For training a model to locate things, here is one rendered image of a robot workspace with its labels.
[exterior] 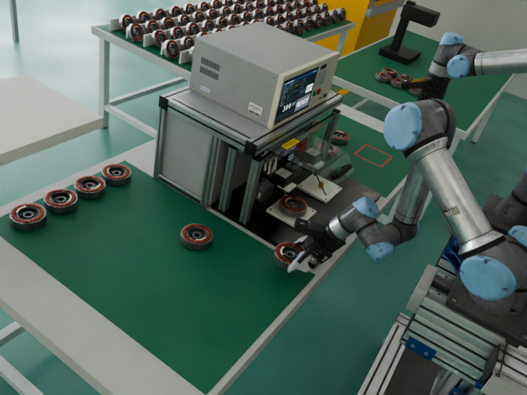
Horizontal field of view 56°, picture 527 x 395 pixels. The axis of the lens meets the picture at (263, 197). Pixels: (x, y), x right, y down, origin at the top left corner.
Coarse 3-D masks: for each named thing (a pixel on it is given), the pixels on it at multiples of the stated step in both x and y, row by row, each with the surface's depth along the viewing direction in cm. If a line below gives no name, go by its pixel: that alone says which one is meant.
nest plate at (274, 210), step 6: (276, 204) 198; (270, 210) 194; (276, 210) 195; (312, 210) 199; (276, 216) 193; (282, 216) 192; (288, 216) 193; (306, 216) 195; (288, 222) 190; (294, 222) 191
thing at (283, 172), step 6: (282, 168) 194; (264, 174) 193; (276, 174) 190; (282, 174) 191; (288, 174) 191; (264, 180) 198; (270, 180) 192; (276, 180) 191; (282, 180) 189; (288, 180) 190; (282, 186) 190; (288, 186) 192; (294, 186) 193; (288, 192) 190
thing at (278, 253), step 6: (276, 246) 169; (282, 246) 170; (288, 246) 170; (294, 246) 171; (276, 252) 167; (282, 252) 170; (288, 252) 169; (294, 252) 171; (276, 258) 166; (282, 258) 164; (288, 258) 167; (294, 258) 169; (282, 264) 164; (288, 264) 163
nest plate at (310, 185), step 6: (306, 180) 216; (312, 180) 217; (300, 186) 212; (306, 186) 213; (312, 186) 214; (306, 192) 210; (312, 192) 210; (318, 192) 211; (330, 192) 213; (336, 192) 214; (318, 198) 208; (324, 198) 208; (330, 198) 209
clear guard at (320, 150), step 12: (300, 132) 190; (276, 144) 179; (300, 144) 182; (312, 144) 184; (324, 144) 186; (288, 156) 174; (300, 156) 175; (312, 156) 177; (324, 156) 179; (336, 156) 180; (348, 156) 185; (312, 168) 170; (324, 168) 172; (336, 168) 178; (324, 180) 170; (336, 180) 176; (324, 192) 169
